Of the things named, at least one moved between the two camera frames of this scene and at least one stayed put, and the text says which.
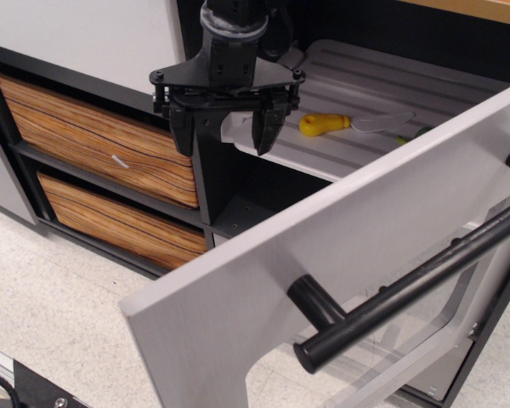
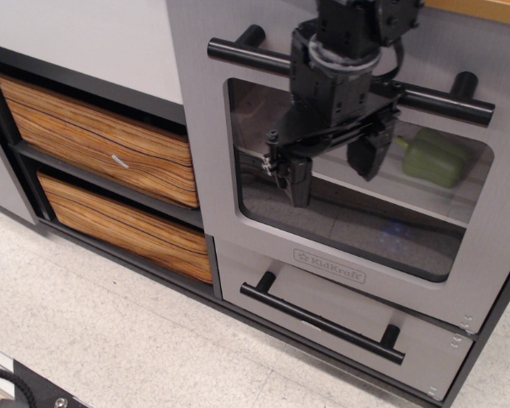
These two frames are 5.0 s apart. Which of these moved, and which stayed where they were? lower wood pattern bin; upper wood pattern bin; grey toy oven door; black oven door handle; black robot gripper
Moved: black oven door handle; black robot gripper; grey toy oven door
Stayed: upper wood pattern bin; lower wood pattern bin
